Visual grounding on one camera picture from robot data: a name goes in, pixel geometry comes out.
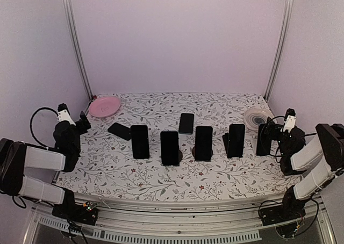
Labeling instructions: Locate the black phone blue case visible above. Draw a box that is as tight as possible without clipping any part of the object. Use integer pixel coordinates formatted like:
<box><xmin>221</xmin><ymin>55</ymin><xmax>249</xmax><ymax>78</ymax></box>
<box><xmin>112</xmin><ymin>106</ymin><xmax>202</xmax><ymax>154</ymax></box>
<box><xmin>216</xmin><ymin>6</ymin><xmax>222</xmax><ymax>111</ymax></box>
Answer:
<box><xmin>256</xmin><ymin>123</ymin><xmax>271</xmax><ymax>156</ymax></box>

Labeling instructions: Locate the black phone front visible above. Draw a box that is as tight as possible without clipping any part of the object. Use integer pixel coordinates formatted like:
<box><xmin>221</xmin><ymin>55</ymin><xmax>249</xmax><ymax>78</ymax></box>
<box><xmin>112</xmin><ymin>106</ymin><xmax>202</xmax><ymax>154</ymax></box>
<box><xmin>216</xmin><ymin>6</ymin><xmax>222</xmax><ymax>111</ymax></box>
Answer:
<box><xmin>227</xmin><ymin>124</ymin><xmax>245</xmax><ymax>159</ymax></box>

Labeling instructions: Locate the black folding phone stand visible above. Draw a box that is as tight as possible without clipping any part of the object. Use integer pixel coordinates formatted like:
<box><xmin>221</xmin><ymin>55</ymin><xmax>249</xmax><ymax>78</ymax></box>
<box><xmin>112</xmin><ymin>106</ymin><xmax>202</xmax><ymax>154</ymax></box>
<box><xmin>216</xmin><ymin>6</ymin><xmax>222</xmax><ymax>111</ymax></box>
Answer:
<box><xmin>222</xmin><ymin>133</ymin><xmax>228</xmax><ymax>154</ymax></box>

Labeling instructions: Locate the pink phone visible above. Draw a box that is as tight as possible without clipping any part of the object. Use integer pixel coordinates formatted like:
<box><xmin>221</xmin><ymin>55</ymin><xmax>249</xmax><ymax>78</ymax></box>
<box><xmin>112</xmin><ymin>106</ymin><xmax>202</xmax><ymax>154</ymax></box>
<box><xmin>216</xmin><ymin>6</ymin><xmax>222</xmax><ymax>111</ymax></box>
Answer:
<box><xmin>194</xmin><ymin>126</ymin><xmax>213</xmax><ymax>161</ymax></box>

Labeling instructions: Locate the black round base stand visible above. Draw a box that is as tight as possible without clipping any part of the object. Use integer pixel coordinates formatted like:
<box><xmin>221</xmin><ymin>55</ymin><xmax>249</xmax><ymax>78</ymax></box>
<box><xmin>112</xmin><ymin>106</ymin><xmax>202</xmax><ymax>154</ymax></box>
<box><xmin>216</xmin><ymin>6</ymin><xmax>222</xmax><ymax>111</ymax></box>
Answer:
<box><xmin>178</xmin><ymin>150</ymin><xmax>183</xmax><ymax>162</ymax></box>

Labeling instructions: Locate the black phone teal edge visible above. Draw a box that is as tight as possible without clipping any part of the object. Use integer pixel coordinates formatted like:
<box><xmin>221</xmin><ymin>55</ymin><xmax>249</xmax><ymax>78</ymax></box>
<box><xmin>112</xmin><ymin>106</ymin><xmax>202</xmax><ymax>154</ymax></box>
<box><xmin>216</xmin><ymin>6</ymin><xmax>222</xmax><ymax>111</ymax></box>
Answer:
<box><xmin>178</xmin><ymin>113</ymin><xmax>194</xmax><ymax>134</ymax></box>

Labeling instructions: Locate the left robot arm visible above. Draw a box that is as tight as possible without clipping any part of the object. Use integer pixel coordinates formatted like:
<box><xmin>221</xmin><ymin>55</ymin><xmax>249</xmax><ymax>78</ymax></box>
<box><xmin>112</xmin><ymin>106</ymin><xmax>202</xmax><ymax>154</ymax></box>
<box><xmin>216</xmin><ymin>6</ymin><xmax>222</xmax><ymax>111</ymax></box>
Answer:
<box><xmin>1</xmin><ymin>109</ymin><xmax>91</xmax><ymax>219</ymax></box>

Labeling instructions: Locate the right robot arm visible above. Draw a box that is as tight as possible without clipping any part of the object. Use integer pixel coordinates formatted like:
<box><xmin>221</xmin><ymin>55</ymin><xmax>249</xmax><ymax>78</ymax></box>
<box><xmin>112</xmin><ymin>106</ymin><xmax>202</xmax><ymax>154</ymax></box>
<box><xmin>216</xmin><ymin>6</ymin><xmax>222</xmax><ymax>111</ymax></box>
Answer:
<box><xmin>259</xmin><ymin>124</ymin><xmax>343</xmax><ymax>225</ymax></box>

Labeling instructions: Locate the black upright phone stand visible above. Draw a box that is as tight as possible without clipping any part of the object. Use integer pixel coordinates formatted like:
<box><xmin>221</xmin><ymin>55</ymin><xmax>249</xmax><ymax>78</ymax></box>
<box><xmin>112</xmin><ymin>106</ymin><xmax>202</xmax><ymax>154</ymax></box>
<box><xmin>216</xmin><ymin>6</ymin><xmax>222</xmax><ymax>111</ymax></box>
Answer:
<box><xmin>191</xmin><ymin>146</ymin><xmax>196</xmax><ymax>157</ymax></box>

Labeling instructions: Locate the pink plate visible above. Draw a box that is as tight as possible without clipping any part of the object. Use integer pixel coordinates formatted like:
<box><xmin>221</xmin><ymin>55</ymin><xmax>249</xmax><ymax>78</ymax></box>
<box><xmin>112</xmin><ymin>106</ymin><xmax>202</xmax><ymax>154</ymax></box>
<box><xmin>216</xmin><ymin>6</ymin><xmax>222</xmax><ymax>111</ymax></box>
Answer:
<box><xmin>89</xmin><ymin>96</ymin><xmax>121</xmax><ymax>118</ymax></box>

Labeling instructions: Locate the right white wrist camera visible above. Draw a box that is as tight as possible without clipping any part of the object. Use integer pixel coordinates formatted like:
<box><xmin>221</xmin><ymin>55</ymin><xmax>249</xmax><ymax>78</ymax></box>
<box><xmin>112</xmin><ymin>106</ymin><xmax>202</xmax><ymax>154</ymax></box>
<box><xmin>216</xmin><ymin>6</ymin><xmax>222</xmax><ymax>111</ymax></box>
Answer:
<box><xmin>281</xmin><ymin>108</ymin><xmax>296</xmax><ymax>133</ymax></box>

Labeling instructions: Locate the left black cable loop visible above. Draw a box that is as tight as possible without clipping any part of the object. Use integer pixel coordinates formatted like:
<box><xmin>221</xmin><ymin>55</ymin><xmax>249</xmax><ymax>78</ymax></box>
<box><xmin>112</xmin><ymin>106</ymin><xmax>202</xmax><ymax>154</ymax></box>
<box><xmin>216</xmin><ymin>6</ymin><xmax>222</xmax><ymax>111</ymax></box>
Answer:
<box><xmin>29</xmin><ymin>107</ymin><xmax>60</xmax><ymax>148</ymax></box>

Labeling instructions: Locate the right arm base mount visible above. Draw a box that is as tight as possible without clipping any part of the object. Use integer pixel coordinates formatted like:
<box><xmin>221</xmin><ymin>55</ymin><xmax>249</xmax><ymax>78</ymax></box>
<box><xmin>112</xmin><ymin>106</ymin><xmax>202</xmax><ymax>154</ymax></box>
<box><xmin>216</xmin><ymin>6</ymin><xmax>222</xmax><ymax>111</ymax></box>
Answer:
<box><xmin>258</xmin><ymin>200</ymin><xmax>306</xmax><ymax>239</ymax></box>

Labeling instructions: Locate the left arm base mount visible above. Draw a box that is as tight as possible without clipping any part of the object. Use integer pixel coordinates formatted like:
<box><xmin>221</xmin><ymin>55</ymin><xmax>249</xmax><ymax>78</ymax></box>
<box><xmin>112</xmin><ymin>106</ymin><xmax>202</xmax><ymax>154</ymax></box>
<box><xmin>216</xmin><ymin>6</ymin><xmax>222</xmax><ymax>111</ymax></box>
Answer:
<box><xmin>52</xmin><ymin>195</ymin><xmax>99</xmax><ymax>226</ymax></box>

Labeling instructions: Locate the front aluminium rail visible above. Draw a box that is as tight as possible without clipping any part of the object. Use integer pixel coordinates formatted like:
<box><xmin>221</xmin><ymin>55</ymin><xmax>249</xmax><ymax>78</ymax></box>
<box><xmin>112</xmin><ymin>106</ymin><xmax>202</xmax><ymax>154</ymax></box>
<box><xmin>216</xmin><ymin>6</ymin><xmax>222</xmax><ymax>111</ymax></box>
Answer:
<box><xmin>23</xmin><ymin>196</ymin><xmax>336</xmax><ymax>243</ymax></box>

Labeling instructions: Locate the left aluminium frame post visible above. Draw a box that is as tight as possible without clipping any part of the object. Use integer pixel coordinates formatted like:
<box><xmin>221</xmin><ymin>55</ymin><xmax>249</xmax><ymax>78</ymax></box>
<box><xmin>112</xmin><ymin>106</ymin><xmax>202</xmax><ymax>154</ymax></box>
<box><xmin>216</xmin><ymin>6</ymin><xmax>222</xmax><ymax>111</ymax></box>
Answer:
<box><xmin>62</xmin><ymin>0</ymin><xmax>93</xmax><ymax>102</ymax></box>

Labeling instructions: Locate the aluminium frame post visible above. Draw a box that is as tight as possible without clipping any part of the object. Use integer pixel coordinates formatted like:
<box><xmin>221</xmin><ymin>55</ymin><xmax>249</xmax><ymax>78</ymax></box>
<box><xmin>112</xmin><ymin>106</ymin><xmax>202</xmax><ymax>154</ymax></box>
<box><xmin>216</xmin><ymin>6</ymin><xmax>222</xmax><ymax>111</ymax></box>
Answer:
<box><xmin>264</xmin><ymin>0</ymin><xmax>293</xmax><ymax>103</ymax></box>
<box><xmin>62</xmin><ymin>0</ymin><xmax>93</xmax><ymax>102</ymax></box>

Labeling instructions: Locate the right aluminium frame post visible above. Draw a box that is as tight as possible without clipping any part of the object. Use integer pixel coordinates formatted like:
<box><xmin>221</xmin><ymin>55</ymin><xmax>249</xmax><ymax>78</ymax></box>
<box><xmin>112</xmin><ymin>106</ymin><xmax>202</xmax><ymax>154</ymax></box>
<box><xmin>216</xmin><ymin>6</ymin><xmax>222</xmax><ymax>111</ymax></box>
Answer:
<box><xmin>264</xmin><ymin>0</ymin><xmax>293</xmax><ymax>103</ymax></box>

